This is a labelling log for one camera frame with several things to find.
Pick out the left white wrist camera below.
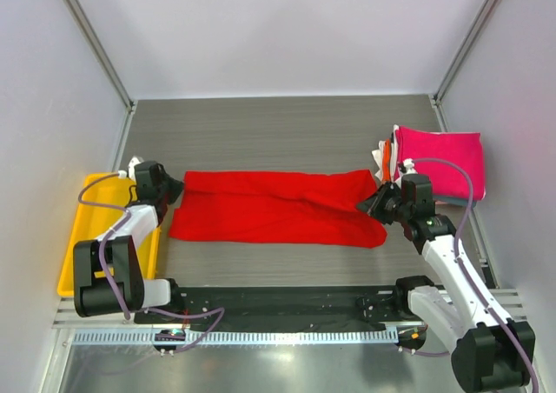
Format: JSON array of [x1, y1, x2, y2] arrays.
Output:
[[116, 156, 145, 182]]

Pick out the red t shirt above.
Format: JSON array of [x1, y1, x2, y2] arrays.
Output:
[[169, 170, 387, 249]]

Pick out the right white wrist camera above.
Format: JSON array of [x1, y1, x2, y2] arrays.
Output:
[[397, 158, 418, 177]]

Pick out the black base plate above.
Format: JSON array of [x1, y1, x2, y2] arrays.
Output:
[[134, 284, 435, 327]]

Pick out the left aluminium frame post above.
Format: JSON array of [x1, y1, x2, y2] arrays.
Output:
[[63, 0, 134, 112]]

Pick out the folded orange t shirt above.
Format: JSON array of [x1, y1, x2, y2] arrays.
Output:
[[381, 139, 396, 183]]

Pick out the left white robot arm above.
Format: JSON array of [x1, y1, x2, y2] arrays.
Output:
[[73, 157, 184, 323]]

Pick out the aluminium frame post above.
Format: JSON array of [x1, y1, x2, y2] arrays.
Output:
[[63, 0, 134, 112], [432, 0, 502, 106]]

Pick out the folded white t shirt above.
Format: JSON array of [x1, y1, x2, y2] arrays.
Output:
[[371, 124, 400, 183]]

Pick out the folded pink t shirt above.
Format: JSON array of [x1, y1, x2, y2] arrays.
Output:
[[394, 126, 486, 201]]

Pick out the folded grey-blue t shirt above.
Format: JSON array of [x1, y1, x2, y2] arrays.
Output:
[[434, 194, 469, 207]]

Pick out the yellow plastic bin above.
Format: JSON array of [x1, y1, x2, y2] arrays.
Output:
[[57, 177, 161, 297]]

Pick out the slotted white cable duct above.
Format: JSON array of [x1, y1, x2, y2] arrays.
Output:
[[73, 328, 398, 346]]

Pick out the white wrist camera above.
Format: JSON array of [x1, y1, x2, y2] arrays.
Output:
[[116, 156, 145, 182], [397, 158, 418, 177]]

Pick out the right aluminium frame post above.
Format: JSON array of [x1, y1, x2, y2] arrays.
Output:
[[432, 0, 502, 106]]

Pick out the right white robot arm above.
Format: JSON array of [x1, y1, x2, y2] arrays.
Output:
[[356, 174, 539, 392]]

